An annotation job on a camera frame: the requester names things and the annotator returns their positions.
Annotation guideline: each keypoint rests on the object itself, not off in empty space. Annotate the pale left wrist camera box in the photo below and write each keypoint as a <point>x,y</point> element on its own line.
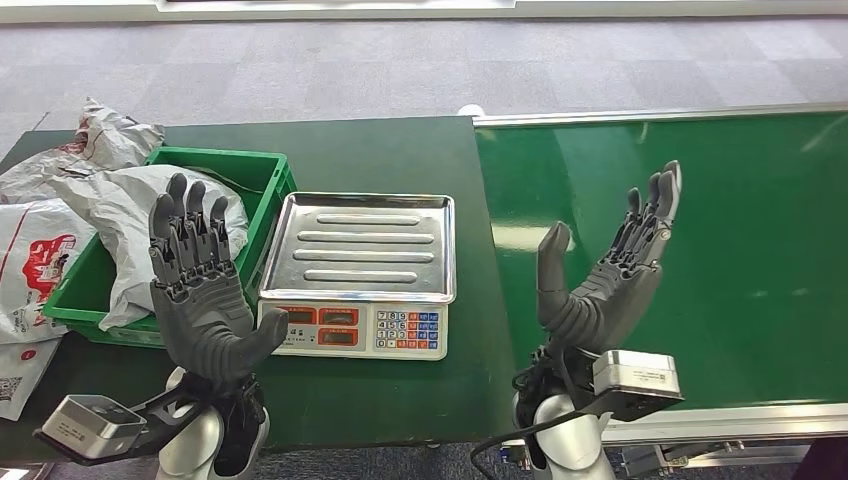
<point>93,424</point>

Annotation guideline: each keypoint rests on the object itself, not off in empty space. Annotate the crumpled grey mailer package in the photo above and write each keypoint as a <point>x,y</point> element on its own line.
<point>106,139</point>

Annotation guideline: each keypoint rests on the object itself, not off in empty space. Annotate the small white round object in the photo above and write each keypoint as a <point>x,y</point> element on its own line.
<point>472,110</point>

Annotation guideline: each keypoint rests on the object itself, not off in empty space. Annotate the grey plastic mailer package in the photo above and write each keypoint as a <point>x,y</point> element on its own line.
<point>126,205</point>

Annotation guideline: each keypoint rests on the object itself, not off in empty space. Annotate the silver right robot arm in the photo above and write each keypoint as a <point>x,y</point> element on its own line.
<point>570,444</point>

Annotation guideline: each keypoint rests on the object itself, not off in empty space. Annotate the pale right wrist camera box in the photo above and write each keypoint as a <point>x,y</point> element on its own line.
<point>636,374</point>

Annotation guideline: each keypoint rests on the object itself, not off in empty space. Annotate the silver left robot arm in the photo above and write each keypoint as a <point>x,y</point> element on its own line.
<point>192,450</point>

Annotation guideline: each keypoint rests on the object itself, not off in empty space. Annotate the green plastic crate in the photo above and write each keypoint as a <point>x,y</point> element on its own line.
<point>265,179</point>

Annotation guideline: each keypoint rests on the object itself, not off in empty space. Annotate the small white QR code mailer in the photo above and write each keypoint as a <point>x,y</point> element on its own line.
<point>23,378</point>

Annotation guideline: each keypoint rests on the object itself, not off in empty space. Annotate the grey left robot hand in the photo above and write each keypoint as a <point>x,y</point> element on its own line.
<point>199,318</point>

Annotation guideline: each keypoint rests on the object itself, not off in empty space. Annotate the green conveyor belt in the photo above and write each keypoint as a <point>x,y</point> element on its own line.
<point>748,232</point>

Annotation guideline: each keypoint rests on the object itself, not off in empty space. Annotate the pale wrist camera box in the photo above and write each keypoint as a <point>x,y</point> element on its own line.
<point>636,374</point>
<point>93,424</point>

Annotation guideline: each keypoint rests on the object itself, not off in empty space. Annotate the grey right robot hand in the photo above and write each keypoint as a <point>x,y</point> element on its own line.
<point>609,305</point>

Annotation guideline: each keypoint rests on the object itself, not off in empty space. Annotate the white mailer with red print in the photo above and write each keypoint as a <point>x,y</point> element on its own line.
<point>33,265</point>

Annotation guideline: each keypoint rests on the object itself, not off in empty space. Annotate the white scale with steel tray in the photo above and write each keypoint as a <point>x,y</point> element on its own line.
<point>364,252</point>

